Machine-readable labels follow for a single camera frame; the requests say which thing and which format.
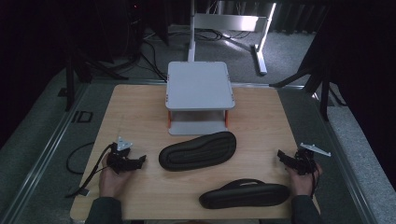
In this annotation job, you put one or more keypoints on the dark curtain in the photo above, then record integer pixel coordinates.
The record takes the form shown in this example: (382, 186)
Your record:
(295, 15)

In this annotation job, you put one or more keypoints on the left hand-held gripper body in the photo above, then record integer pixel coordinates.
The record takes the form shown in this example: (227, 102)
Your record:
(120, 155)

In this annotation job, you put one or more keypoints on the grey two-tier shoe rack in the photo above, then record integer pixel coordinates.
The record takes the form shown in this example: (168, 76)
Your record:
(199, 85)

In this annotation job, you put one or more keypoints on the person's left hand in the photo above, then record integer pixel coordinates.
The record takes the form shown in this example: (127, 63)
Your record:
(112, 183)

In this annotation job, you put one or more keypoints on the black slipper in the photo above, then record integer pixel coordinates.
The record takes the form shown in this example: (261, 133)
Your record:
(246, 195)
(199, 152)

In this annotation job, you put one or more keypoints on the person's right hand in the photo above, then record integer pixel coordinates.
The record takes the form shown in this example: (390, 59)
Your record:
(302, 183)

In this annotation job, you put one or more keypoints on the black tripod stand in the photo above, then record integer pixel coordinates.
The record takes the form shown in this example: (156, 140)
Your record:
(320, 77)
(77, 71)

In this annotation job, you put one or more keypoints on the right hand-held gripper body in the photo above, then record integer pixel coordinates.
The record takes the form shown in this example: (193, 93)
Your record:
(306, 158)

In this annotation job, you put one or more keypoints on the white metal stand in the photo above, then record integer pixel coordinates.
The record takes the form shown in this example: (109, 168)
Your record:
(230, 22)

